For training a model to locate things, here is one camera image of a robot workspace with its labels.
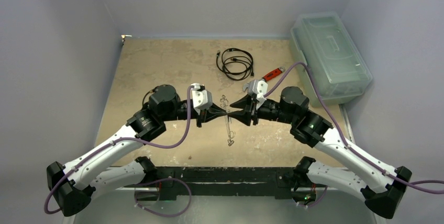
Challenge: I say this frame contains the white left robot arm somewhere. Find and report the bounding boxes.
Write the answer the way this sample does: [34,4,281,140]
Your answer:
[43,83,227,217]

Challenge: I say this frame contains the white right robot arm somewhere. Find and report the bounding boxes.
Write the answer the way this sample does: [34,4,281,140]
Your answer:
[228,86,412,219]

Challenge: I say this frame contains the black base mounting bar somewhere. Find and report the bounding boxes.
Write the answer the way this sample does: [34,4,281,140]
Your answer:
[122,155,327,201]

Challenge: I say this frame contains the clear green plastic toolbox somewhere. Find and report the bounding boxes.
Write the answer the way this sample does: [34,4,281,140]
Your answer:
[290,12,373,107]

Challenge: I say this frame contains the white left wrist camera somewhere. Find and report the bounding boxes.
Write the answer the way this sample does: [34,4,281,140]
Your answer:
[191,83,213,113]

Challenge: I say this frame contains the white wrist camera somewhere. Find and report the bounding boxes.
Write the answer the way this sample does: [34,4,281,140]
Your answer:
[191,83,213,113]
[242,79,268,103]

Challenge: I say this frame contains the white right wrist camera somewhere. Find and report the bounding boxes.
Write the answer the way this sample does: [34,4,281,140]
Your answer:
[242,79,268,103]

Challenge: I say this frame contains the red handled adjustable wrench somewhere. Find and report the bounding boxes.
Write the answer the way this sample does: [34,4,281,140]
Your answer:
[261,66,285,82]

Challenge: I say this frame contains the black coiled cable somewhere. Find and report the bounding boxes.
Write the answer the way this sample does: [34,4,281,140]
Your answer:
[215,48,255,82]

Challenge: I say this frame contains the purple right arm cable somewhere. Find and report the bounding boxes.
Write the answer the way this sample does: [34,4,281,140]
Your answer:
[263,62,444,195]

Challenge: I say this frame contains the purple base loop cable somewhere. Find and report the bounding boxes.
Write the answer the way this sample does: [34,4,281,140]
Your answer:
[134,176,193,218]

